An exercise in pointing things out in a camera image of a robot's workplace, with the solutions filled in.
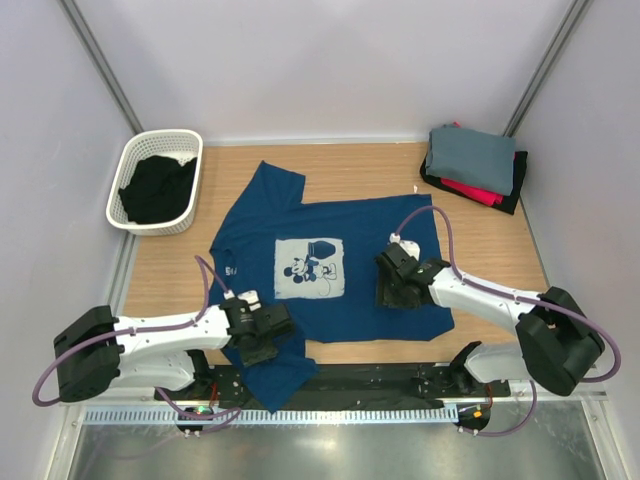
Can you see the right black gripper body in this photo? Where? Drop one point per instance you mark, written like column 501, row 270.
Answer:
column 389, row 292

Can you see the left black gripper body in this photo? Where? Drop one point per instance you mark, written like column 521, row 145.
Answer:
column 258, row 354

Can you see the blue mickey t-shirt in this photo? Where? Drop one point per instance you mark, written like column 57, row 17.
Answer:
column 318, row 259

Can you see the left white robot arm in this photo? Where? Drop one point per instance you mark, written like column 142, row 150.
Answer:
column 100, row 351

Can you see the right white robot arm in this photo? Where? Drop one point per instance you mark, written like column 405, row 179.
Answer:
column 554, row 346

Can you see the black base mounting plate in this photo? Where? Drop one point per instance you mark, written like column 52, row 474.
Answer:
column 346, row 387

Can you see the folded pink t-shirt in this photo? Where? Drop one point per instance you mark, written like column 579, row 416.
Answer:
column 480, row 195

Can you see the folded black t-shirt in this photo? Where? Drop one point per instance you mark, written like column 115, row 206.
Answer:
column 504, row 203

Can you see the folded grey t-shirt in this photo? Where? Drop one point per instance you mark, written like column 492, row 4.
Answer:
column 475, row 160

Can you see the black t-shirt in basket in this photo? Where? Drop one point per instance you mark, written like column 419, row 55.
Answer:
column 159, row 190

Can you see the white plastic laundry basket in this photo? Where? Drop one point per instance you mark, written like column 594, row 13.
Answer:
column 180, row 144

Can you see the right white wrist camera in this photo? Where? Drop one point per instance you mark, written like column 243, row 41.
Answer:
column 410, row 247

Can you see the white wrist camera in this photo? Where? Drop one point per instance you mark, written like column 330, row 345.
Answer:
column 410, row 247
column 251, row 298

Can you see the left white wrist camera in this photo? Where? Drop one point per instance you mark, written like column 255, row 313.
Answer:
column 251, row 298

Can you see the white slotted cable duct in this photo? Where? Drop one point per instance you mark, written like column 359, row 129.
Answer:
column 164, row 415

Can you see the aluminium frame rail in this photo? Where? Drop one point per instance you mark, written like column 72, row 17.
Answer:
column 519, row 390

